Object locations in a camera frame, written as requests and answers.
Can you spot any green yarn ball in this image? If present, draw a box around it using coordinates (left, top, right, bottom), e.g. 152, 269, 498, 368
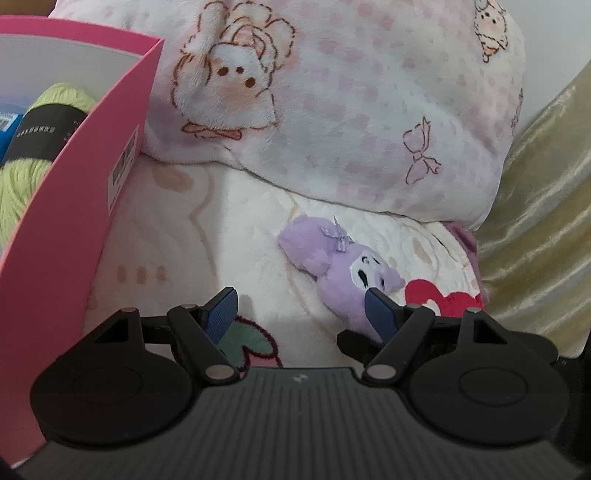
1, 83, 96, 248

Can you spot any pink checkered pillow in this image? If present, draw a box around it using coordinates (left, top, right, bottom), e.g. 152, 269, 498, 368
52, 0, 526, 229

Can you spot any blue wipes packet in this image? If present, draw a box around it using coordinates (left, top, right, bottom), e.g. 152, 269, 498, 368
0, 111, 23, 160

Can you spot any purple plush toy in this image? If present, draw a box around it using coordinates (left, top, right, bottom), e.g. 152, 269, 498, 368
277, 215, 406, 342

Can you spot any pink cardboard box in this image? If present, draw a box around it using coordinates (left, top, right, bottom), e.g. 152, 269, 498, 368
1, 16, 163, 464

